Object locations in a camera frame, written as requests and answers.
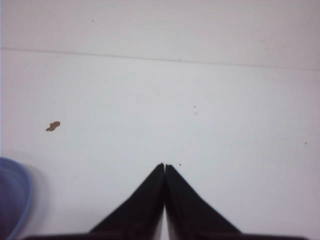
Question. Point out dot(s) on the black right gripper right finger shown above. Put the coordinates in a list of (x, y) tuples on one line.
[(188, 214)]

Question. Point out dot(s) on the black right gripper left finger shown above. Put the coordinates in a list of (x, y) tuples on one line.
[(140, 214)]

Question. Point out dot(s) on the blue round plate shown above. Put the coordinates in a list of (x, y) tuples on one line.
[(16, 193)]

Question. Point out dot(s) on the small brown table chip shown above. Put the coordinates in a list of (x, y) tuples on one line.
[(53, 126)]

